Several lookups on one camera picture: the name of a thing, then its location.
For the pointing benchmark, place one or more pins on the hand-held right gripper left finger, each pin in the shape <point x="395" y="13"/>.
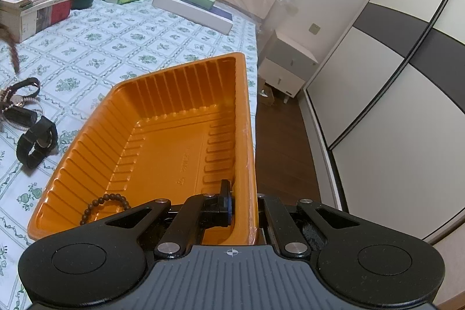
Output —
<point x="229" y="204"/>

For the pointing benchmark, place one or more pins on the orange plastic tray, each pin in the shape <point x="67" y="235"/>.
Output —
<point x="163" y="135"/>

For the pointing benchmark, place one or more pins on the white grey sliding wardrobe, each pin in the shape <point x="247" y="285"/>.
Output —
<point x="392" y="95"/>

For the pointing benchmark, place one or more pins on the long white box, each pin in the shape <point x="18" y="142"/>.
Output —
<point x="189" y="14"/>

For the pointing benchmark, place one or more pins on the small cardboard box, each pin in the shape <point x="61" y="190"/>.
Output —
<point x="267" y="96"/>

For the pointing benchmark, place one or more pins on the wall socket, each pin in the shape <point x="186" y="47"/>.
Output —
<point x="314" y="29"/>

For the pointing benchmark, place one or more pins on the white grey nightstand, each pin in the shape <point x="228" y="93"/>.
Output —
<point x="287" y="63"/>

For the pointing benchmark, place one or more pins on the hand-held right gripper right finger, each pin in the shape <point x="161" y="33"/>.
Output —
<point x="270" y="212"/>

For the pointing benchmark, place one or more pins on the floral bed sheet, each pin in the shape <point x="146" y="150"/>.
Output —
<point x="109" y="41"/>

